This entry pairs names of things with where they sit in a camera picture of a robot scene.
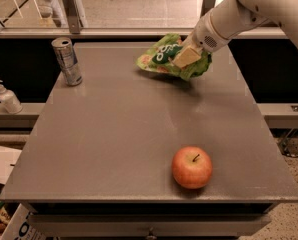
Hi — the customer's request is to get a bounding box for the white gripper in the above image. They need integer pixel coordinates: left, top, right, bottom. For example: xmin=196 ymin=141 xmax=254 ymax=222
xmin=172 ymin=12 xmax=229 ymax=68

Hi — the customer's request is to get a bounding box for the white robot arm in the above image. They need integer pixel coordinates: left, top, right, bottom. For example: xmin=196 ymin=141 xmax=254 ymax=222
xmin=172 ymin=0 xmax=298 ymax=68

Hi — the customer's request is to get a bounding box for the grey drawer front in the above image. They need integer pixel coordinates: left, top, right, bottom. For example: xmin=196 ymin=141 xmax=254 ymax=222
xmin=29 ymin=215 xmax=270 ymax=237

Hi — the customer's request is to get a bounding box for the drawer knob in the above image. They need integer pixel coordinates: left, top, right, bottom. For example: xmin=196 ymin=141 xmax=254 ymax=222
xmin=145 ymin=228 xmax=157 ymax=240

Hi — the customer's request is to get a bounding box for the left metal railing post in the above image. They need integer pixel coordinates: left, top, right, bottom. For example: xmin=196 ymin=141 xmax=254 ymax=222
xmin=62 ymin=0 xmax=80 ymax=34

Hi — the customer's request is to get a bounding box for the silver redbull can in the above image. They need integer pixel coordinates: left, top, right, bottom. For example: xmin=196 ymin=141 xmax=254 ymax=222
xmin=51 ymin=37 xmax=82 ymax=86

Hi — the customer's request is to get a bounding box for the red apple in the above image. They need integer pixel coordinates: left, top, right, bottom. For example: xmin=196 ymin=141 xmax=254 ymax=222
xmin=172 ymin=146 xmax=213 ymax=189

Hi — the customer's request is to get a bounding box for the white paper sheet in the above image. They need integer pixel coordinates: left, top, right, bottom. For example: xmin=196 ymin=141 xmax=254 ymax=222
xmin=0 ymin=146 xmax=21 ymax=184

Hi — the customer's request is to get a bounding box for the black cable on floor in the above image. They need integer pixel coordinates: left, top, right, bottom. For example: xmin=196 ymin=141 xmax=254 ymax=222
xmin=278 ymin=127 xmax=298 ymax=159

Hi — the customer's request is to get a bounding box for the green rice chip bag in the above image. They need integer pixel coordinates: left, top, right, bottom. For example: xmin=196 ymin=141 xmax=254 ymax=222
xmin=136 ymin=33 xmax=212 ymax=81

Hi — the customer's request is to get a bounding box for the white cardboard box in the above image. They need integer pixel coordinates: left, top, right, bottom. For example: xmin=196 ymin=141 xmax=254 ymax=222
xmin=0 ymin=205 xmax=47 ymax=240

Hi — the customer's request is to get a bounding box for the white pump dispenser bottle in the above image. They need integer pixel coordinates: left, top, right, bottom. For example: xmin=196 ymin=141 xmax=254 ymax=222
xmin=0 ymin=80 xmax=22 ymax=114

